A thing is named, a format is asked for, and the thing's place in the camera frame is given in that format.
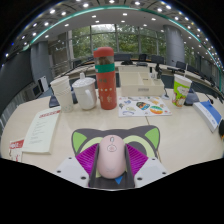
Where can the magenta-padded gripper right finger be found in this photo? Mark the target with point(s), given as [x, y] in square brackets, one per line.
[151, 169]

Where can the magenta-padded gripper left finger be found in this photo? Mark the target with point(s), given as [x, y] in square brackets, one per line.
[70, 170]

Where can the pink computer mouse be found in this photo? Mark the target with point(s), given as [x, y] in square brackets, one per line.
[111, 158]

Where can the cat face mouse pad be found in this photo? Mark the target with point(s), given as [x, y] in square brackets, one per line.
[100, 133]

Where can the cream paper document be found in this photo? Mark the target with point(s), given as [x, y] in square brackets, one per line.
[41, 130]

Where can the red and white fan booklet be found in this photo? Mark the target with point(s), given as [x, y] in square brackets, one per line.
[16, 150]

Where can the colourful sticker sheet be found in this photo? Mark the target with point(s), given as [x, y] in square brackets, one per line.
[143, 106]

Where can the black desk microphone base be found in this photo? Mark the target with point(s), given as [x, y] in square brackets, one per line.
[192, 98]
[52, 101]

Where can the stack of white paper cups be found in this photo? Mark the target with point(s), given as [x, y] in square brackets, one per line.
[63, 95]

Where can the white lidded mug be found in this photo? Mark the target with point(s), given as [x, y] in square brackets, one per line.
[84, 95]

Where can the blue and white book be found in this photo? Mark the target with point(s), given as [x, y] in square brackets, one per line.
[208, 115]

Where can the black and yellow microphone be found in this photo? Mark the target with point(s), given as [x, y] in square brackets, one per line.
[221, 128]

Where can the printed paper cup with straw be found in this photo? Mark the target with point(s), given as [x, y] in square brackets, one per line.
[180, 91]

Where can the beige desk organizer tray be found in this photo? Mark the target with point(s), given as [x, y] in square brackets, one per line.
[140, 86]

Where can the grey box appliance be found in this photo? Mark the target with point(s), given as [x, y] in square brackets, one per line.
[31, 91]

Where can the white standing board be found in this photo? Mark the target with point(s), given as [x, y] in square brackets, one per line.
[43, 83]

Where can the dark office chairs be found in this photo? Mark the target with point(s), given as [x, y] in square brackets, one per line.
[142, 57]

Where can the ceiling lights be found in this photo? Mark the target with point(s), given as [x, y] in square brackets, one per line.
[85, 5]

